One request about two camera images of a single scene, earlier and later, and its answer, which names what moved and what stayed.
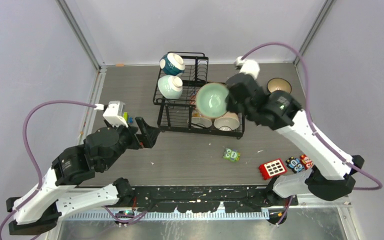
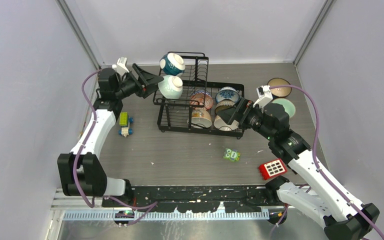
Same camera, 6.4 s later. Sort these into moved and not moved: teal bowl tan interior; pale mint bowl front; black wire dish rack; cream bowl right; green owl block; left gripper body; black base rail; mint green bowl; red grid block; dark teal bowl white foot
Moved: mint green bowl; left gripper body
Not moved: cream bowl right; pale mint bowl front; red grid block; teal bowl tan interior; dark teal bowl white foot; black base rail; black wire dish rack; green owl block
